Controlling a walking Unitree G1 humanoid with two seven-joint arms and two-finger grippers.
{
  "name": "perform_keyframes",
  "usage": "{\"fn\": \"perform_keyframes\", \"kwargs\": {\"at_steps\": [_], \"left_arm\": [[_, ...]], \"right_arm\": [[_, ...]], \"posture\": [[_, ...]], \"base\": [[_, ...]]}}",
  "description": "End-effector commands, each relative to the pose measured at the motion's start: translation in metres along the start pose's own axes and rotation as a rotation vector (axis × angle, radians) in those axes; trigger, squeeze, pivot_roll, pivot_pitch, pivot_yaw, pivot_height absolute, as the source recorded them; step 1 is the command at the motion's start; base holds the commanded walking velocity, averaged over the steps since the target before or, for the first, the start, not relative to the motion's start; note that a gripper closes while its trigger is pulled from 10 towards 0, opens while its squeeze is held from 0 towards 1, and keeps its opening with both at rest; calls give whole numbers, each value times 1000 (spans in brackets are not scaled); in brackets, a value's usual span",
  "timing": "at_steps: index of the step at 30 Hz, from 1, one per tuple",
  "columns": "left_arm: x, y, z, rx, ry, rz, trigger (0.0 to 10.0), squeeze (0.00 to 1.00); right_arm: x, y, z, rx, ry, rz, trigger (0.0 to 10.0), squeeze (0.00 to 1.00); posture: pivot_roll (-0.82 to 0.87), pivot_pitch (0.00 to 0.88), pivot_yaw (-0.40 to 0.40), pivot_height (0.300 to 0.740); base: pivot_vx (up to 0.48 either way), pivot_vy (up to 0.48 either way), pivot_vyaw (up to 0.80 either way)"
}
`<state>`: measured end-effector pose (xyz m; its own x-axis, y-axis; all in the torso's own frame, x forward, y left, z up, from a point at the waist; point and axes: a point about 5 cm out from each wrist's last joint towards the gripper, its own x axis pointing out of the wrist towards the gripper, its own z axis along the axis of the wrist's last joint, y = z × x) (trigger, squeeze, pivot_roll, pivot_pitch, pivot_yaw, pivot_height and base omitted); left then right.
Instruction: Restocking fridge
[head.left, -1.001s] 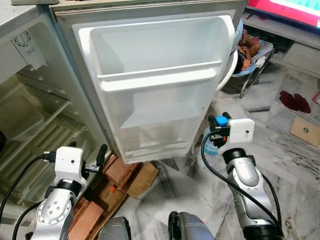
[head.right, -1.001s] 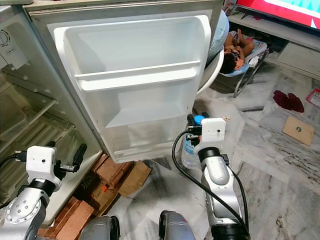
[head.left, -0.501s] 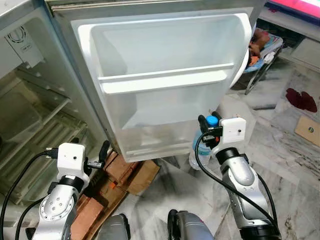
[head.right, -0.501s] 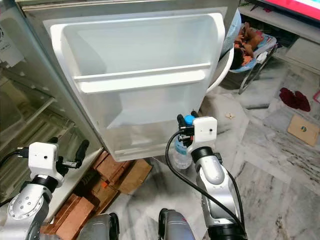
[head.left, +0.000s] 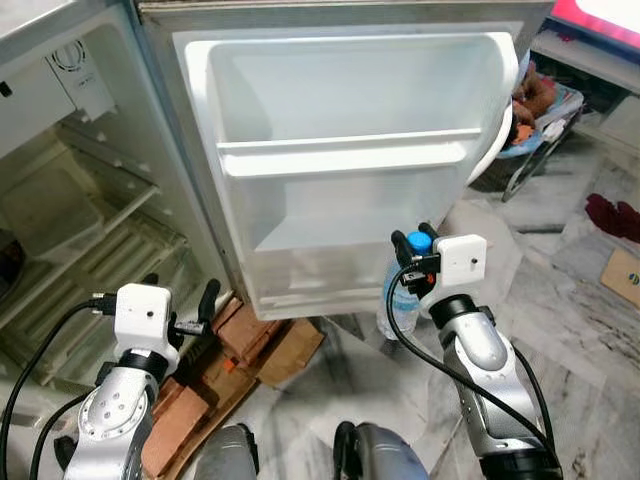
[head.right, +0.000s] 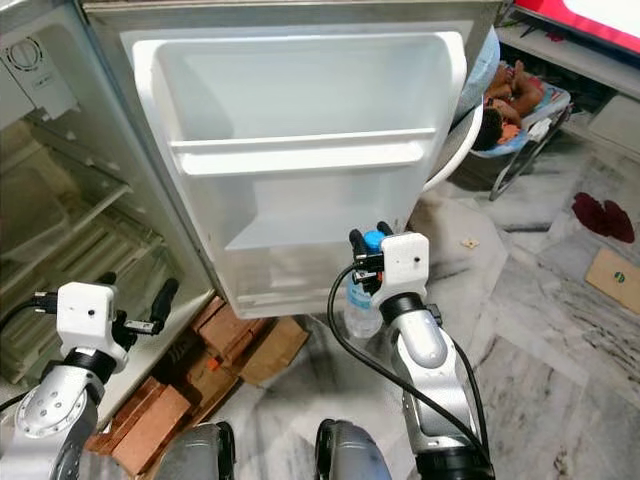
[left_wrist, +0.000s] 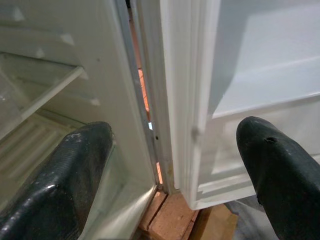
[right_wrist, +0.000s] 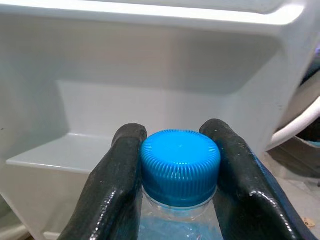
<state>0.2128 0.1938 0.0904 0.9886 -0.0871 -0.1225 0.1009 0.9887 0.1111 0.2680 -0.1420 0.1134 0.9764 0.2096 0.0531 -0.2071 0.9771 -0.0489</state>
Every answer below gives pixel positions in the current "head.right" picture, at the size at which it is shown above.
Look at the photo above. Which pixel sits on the clear blue-capped water bottle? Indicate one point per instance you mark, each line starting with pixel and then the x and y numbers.
pixel 360 315

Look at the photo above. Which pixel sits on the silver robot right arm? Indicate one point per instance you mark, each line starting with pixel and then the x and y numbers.
pixel 425 345

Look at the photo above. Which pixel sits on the clear plastic fridge tray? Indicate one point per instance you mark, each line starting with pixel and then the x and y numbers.
pixel 45 215

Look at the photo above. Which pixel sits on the white mini fridge body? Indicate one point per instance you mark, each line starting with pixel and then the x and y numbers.
pixel 60 130

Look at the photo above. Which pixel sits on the white fridge door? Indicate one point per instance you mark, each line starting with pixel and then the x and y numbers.
pixel 300 90

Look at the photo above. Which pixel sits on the red brick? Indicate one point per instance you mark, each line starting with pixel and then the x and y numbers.
pixel 225 330
pixel 150 425

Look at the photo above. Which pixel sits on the small orange plastic piece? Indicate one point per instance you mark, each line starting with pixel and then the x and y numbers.
pixel 213 364

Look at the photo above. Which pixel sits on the tan wooden block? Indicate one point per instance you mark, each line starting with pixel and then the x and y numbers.
pixel 275 350

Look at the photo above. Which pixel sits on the grey robot left leg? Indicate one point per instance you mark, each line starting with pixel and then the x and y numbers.
pixel 198 455

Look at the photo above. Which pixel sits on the grey robot leg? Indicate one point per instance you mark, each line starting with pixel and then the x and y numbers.
pixel 198 455
pixel 360 455

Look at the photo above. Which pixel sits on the baby lying down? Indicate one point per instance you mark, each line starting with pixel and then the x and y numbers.
pixel 510 100

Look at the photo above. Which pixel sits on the grey robot right leg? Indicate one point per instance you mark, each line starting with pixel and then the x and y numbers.
pixel 360 455

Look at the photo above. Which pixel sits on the blue baby bouncer seat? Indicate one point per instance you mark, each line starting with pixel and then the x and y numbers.
pixel 545 125

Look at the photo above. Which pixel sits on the dark red slipper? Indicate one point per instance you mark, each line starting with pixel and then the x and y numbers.
pixel 588 212
pixel 618 222

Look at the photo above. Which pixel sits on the small brown cardboard piece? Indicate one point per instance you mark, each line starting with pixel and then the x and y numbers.
pixel 615 280

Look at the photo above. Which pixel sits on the grey television stand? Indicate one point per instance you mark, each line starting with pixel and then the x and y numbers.
pixel 595 85

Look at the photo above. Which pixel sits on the bright television screen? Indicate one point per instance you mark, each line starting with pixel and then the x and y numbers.
pixel 585 20

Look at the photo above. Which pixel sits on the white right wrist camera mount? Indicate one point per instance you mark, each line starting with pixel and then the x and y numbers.
pixel 405 262

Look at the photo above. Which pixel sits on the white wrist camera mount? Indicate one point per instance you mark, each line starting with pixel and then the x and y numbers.
pixel 90 318
pixel 405 262

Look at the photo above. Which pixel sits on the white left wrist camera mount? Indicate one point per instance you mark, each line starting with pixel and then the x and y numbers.
pixel 90 318

